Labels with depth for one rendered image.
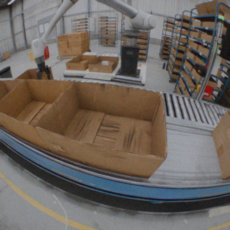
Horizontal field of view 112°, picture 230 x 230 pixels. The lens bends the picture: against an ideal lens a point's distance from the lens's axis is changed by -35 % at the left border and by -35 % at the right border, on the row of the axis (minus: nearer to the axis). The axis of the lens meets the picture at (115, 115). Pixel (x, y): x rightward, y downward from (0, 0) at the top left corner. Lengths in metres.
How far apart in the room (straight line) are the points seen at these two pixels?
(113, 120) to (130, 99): 0.13
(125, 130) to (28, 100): 0.66
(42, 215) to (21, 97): 1.19
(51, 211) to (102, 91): 1.29
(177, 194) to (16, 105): 0.90
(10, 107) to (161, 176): 0.84
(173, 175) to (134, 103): 0.34
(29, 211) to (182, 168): 1.51
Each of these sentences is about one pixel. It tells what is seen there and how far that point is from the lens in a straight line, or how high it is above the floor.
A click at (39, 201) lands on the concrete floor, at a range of 1.52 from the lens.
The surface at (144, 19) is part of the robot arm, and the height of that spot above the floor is 1.36.
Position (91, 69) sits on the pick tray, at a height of 0.79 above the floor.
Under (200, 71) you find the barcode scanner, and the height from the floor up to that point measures 1.03.
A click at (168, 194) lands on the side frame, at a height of 0.91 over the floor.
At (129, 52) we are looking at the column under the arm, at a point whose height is 1.01.
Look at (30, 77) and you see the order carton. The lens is 1.66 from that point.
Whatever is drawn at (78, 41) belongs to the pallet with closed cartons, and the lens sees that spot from 4.91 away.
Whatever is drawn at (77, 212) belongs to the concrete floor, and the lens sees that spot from 1.34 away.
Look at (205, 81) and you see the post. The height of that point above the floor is 0.97.
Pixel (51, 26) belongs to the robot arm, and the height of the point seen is 1.35.
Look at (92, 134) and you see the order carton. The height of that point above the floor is 0.89.
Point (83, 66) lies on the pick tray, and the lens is 1.48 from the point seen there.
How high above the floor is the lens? 1.30
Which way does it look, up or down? 43 degrees down
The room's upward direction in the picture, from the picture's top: 2 degrees clockwise
